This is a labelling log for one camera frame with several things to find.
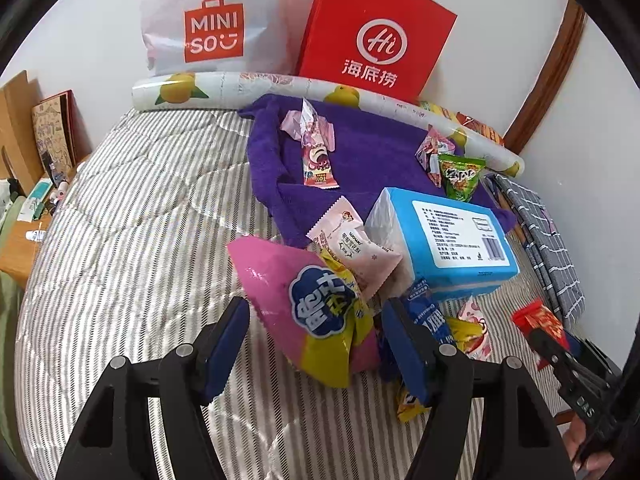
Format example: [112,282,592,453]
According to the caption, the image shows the cluster of small cosmetics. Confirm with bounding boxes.
[47,169,69,212]

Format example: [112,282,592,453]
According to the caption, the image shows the large pink yellow snack bag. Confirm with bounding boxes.
[227,236,384,389]

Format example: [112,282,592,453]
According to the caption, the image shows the wooden nightstand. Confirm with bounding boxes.
[0,154,92,292]

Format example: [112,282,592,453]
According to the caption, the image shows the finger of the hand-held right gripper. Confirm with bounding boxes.
[529,329,592,397]
[569,337,614,377]

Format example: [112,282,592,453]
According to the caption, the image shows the yellow chips bag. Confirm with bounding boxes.
[417,101,454,124]

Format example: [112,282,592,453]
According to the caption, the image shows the red snack packet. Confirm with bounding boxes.
[511,297,572,372]

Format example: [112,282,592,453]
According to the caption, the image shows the red paper bag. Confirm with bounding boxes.
[295,0,459,104]

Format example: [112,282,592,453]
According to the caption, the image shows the brown patterned notebook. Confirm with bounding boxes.
[31,90,79,172]

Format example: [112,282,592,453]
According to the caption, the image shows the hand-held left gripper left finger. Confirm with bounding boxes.
[55,296,251,480]

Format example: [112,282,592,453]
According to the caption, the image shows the striped mattress pad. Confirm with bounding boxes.
[15,109,622,480]

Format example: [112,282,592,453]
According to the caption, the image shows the long pink cartoon candy packet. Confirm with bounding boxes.
[280,99,342,190]

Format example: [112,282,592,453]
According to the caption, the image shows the purple towel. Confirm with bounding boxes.
[237,94,516,251]

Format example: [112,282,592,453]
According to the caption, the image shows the teal white box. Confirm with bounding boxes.
[17,178,54,224]

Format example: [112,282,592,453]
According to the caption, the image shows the person's right hand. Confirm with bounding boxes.
[565,414,601,466]

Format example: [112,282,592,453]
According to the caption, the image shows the blue snack packet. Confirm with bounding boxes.
[378,280,459,386]

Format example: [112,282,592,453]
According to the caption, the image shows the fruit print wallpaper roll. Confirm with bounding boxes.
[131,71,524,177]

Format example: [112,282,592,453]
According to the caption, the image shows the yellow snack packet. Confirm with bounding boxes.
[397,316,486,424]

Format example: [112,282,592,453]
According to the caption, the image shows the small pink snack packet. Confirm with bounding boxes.
[457,296,489,362]

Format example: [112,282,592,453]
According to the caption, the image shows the green snack packet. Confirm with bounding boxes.
[438,154,487,205]

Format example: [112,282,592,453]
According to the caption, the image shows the pink cartoon snack packet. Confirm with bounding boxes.
[416,126,457,187]

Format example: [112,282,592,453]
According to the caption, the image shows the green bed sheet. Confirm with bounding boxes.
[0,195,32,461]

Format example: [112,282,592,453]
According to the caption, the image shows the white plastic shopping bag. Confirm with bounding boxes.
[140,0,297,77]

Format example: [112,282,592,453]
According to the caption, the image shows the grey plaid cloth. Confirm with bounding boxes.
[482,172,587,322]

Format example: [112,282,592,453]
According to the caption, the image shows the wooden door frame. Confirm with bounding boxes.
[502,0,587,154]

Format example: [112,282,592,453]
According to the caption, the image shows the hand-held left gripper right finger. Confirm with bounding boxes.
[381,296,577,480]

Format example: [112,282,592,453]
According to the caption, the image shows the blue tissue pack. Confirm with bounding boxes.
[365,187,521,304]

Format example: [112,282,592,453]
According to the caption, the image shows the orange chips bag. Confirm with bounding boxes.
[450,111,506,147]

